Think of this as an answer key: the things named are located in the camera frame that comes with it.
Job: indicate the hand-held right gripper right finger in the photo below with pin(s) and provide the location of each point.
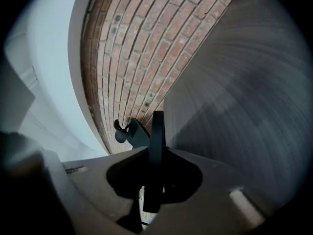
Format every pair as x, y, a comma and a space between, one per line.
160, 153

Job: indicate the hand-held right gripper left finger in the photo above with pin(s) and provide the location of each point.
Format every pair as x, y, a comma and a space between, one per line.
152, 155

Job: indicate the large grey panel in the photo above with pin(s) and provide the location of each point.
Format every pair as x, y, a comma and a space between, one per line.
234, 101

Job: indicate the black wall hook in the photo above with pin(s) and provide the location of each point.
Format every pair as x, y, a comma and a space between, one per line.
120, 136

